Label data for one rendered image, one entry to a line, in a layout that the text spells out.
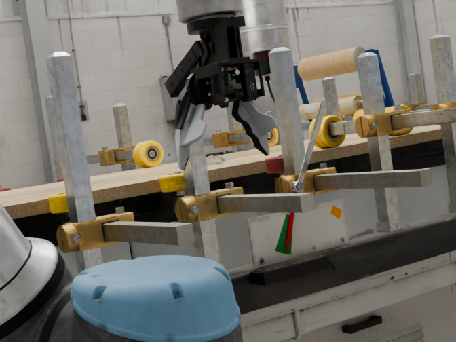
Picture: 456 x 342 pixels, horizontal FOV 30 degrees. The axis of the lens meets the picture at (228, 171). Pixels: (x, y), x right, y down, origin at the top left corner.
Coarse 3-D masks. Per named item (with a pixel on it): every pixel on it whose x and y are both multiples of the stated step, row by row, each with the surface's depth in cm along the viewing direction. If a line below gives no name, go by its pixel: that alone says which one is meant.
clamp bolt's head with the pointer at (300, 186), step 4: (300, 184) 175; (300, 188) 175; (292, 192) 176; (292, 212) 176; (292, 216) 176; (292, 220) 176; (288, 224) 175; (292, 224) 176; (288, 228) 175; (288, 232) 175; (288, 236) 175; (288, 240) 175; (288, 244) 175
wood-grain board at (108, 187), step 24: (360, 144) 215; (408, 144) 225; (144, 168) 256; (168, 168) 229; (216, 168) 190; (240, 168) 194; (264, 168) 198; (0, 192) 233; (24, 192) 211; (48, 192) 193; (96, 192) 173; (120, 192) 176; (144, 192) 180; (24, 216) 165
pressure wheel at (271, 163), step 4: (276, 156) 194; (280, 156) 190; (268, 160) 188; (272, 160) 187; (276, 160) 187; (280, 160) 186; (268, 164) 188; (272, 164) 187; (276, 164) 187; (280, 164) 186; (268, 168) 189; (272, 168) 187; (276, 168) 187; (280, 168) 186; (268, 172) 189; (272, 172) 188; (276, 172) 187; (280, 172) 187; (284, 172) 187
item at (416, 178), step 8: (320, 176) 178; (328, 176) 176; (336, 176) 174; (344, 176) 172; (352, 176) 170; (360, 176) 168; (368, 176) 166; (376, 176) 165; (384, 176) 163; (392, 176) 161; (400, 176) 159; (408, 176) 158; (416, 176) 156; (424, 176) 156; (320, 184) 179; (328, 184) 176; (336, 184) 175; (344, 184) 173; (352, 184) 171; (360, 184) 169; (368, 184) 167; (376, 184) 165; (384, 184) 163; (392, 184) 161; (400, 184) 160; (408, 184) 158; (416, 184) 157; (424, 184) 156
